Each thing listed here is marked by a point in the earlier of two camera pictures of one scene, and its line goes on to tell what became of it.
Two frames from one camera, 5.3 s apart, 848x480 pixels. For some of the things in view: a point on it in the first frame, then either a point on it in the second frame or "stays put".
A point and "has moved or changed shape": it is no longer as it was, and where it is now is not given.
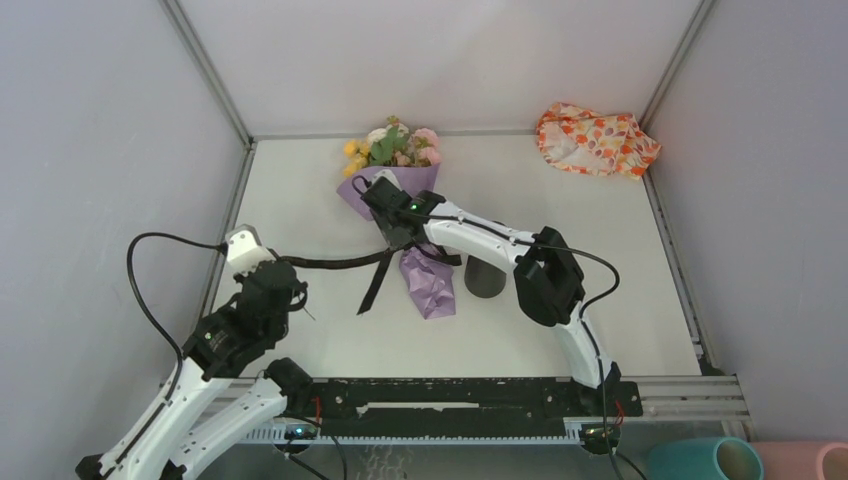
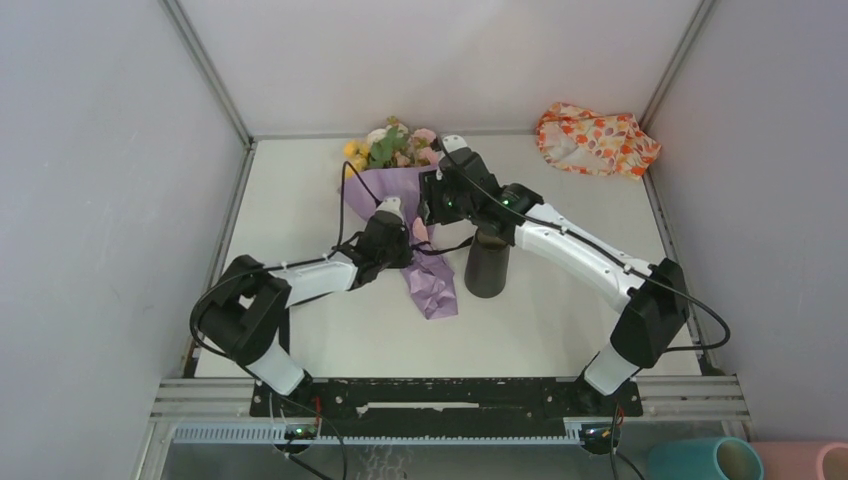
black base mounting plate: [458, 406] stays put
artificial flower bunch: [393, 146] stays put
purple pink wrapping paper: [430, 281] stays put
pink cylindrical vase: [802, 460] stays put
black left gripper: [301, 287] → [406, 256]
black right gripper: [392, 237] → [430, 186]
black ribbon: [383, 258] has moved or changed shape
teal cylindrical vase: [721, 458] stays put
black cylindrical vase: [483, 279] stays put
